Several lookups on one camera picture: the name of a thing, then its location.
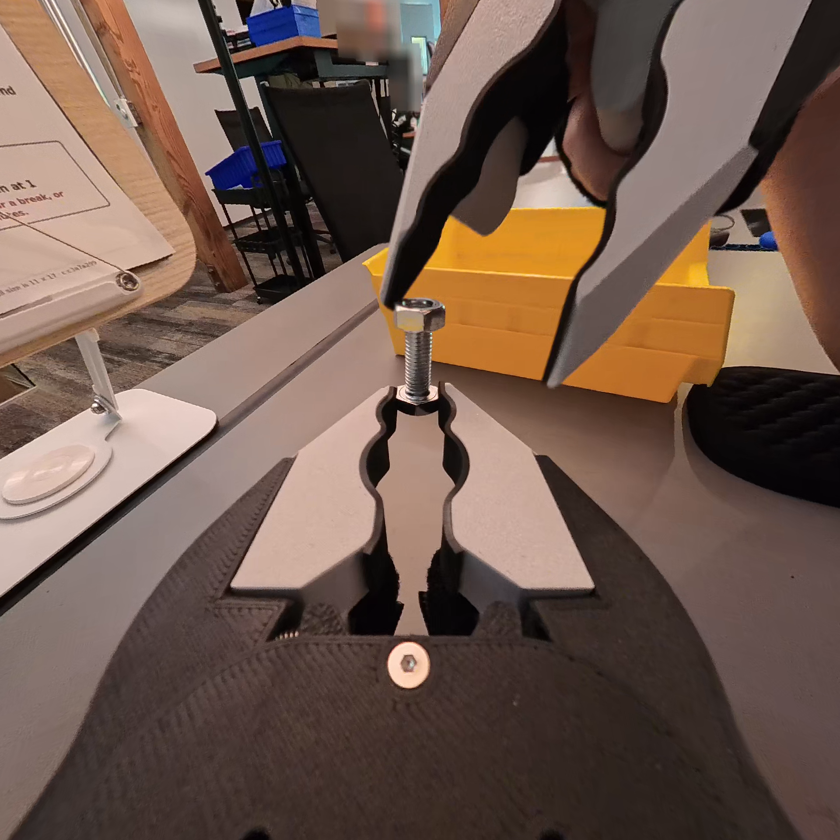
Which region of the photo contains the black pole lamp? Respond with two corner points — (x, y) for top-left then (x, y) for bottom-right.
(197, 0), (316, 280)

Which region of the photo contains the black wire rack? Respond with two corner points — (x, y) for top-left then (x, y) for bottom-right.
(210, 105), (342, 303)

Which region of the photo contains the wooden post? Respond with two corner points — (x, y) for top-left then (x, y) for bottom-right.
(79, 0), (247, 293)

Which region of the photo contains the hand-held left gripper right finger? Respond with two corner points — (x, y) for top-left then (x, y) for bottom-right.
(420, 381), (597, 636)

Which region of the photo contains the yellow plastic bin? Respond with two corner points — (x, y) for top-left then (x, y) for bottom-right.
(363, 206), (736, 403)

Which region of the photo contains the clear acrylic sheet holder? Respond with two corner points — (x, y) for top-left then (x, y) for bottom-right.
(0, 269), (142, 355)

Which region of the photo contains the wooden top work desk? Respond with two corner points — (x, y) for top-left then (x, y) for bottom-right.
(193, 36), (395, 89)

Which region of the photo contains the printed instruction sheet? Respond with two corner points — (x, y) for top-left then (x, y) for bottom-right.
(0, 26), (177, 316)

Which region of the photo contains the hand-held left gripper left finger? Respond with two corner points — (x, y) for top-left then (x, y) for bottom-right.
(230, 386), (403, 636)

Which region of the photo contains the blue storage bin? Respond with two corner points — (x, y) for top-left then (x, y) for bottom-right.
(246, 3), (322, 48)
(205, 140), (284, 190)

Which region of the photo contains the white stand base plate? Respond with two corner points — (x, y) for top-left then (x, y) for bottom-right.
(0, 388), (217, 595)

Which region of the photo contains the steel hex nut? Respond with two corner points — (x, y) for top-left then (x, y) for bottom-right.
(394, 386), (442, 416)

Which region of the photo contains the steel hex bolt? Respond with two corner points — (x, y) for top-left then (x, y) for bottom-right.
(394, 297), (447, 403)

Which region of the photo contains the person's right forearm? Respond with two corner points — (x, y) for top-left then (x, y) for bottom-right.
(761, 92), (840, 371)

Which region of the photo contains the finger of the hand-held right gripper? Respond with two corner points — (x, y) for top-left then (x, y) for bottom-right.
(381, 0), (565, 311)
(543, 0), (816, 389)

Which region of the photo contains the black upright panel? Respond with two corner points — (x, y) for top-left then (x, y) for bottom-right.
(262, 80), (404, 263)

